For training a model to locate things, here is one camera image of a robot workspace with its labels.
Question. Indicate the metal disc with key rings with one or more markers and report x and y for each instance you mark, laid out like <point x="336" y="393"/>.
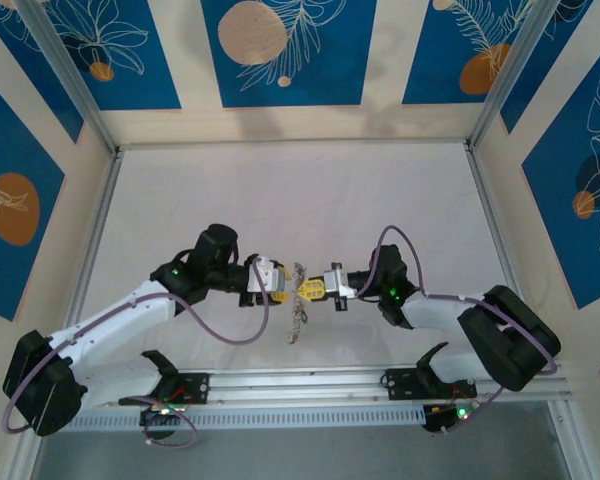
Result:
<point x="295" y="325"/>

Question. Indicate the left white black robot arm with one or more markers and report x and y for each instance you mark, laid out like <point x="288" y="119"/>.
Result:
<point x="115" y="325"/>

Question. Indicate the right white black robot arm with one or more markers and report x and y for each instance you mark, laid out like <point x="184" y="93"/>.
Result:
<point x="505" y="335"/>

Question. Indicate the wide aluminium mounting rail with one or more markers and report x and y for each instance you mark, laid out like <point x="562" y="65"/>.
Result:
<point x="300" y="385"/>

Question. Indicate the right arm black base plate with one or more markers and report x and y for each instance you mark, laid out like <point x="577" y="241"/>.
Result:
<point x="402" y="382"/>

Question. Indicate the aluminium frame bar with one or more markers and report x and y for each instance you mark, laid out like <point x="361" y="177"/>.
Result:
<point x="490" y="210"/>
<point x="107" y="185"/>
<point x="290" y="145"/>

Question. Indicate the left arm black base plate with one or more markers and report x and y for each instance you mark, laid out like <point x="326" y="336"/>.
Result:
<point x="197" y="387"/>

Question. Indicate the aluminium frame post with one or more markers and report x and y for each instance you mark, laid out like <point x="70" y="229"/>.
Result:
<point x="515" y="65"/>
<point x="66" y="65"/>

